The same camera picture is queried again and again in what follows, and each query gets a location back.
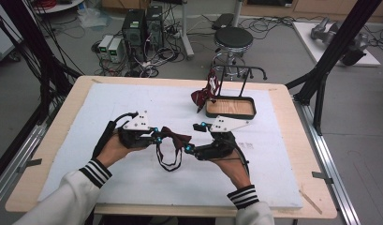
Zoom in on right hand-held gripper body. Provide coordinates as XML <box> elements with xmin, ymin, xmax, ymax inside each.
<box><xmin>192</xmin><ymin>115</ymin><xmax>251</xmax><ymax>162</ymax></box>

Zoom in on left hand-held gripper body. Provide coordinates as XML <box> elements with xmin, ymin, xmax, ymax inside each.
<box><xmin>117</xmin><ymin>110</ymin><xmax>155</xmax><ymax>149</ymax></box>

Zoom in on dark brown bow tie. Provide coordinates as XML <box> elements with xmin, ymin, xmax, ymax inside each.
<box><xmin>155</xmin><ymin>126</ymin><xmax>193</xmax><ymax>173</ymax></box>

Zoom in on red striped bow tie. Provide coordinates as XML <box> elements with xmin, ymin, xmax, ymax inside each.
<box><xmin>190</xmin><ymin>68</ymin><xmax>221</xmax><ymax>113</ymax></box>

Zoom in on black hanger stand wooden tray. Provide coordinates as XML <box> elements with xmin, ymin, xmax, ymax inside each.
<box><xmin>205</xmin><ymin>65</ymin><xmax>268</xmax><ymax>120</ymax></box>

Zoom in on person's left hand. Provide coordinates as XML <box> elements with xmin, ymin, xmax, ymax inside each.
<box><xmin>96</xmin><ymin>132</ymin><xmax>150</xmax><ymax>168</ymax></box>

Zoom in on person's right hand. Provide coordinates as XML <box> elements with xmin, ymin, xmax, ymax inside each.
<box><xmin>209</xmin><ymin>148</ymin><xmax>252</xmax><ymax>190</ymax></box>

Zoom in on white foam mat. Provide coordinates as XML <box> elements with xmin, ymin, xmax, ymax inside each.
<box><xmin>37</xmin><ymin>82</ymin><xmax>304</xmax><ymax>210</ymax></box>

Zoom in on grey power supply unit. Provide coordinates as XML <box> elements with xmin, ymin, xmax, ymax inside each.
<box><xmin>97</xmin><ymin>35</ymin><xmax>114</xmax><ymax>60</ymax></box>
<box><xmin>108</xmin><ymin>37</ymin><xmax>125</xmax><ymax>64</ymax></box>

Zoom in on black round stool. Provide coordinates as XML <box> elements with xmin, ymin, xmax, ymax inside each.
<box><xmin>212</xmin><ymin>26</ymin><xmax>254</xmax><ymax>81</ymax></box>

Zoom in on black computer tower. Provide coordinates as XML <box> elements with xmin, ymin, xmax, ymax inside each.
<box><xmin>122</xmin><ymin>8</ymin><xmax>147</xmax><ymax>64</ymax></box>
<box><xmin>145</xmin><ymin>5</ymin><xmax>165</xmax><ymax>51</ymax></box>

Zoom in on thin wooden strip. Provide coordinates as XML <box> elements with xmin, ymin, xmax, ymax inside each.
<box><xmin>300</xmin><ymin>188</ymin><xmax>323</xmax><ymax>216</ymax></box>

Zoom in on black flat case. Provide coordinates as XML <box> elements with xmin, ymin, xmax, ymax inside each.
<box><xmin>212</xmin><ymin>12</ymin><xmax>235</xmax><ymax>31</ymax></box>

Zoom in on white floor board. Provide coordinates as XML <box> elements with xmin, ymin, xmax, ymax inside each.
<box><xmin>291</xmin><ymin>21</ymin><xmax>381</xmax><ymax>68</ymax></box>

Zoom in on round white table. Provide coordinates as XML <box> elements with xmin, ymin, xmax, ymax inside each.
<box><xmin>33</xmin><ymin>0</ymin><xmax>84</xmax><ymax>15</ymax></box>

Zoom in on grey robot part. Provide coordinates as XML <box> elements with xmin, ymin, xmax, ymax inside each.
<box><xmin>310</xmin><ymin>17</ymin><xmax>370</xmax><ymax>67</ymax></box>

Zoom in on light wooden cabinets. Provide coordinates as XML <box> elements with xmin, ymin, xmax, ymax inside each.
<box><xmin>101</xmin><ymin>0</ymin><xmax>383</xmax><ymax>23</ymax></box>

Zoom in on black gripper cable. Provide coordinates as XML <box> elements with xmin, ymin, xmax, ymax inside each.
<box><xmin>92</xmin><ymin>112</ymin><xmax>140</xmax><ymax>158</ymax></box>

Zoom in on tangle of floor cables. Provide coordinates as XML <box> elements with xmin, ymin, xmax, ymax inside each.
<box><xmin>92</xmin><ymin>40</ymin><xmax>187</xmax><ymax>79</ymax></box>

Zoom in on grey metal bracket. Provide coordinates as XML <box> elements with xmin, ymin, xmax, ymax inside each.
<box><xmin>311</xmin><ymin>171</ymin><xmax>334</xmax><ymax>185</ymax></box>
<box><xmin>17</xmin><ymin>158</ymin><xmax>43</xmax><ymax>173</ymax></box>

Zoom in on aluminium rail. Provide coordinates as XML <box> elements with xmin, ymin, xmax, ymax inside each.
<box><xmin>0</xmin><ymin>123</ymin><xmax>48</xmax><ymax>204</ymax></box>
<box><xmin>291</xmin><ymin>93</ymin><xmax>361</xmax><ymax>225</ymax></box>

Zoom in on black metal frame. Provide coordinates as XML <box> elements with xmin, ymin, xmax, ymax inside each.
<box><xmin>0</xmin><ymin>0</ymin><xmax>82</xmax><ymax>126</ymax></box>
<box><xmin>286</xmin><ymin>0</ymin><xmax>383</xmax><ymax>135</ymax></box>

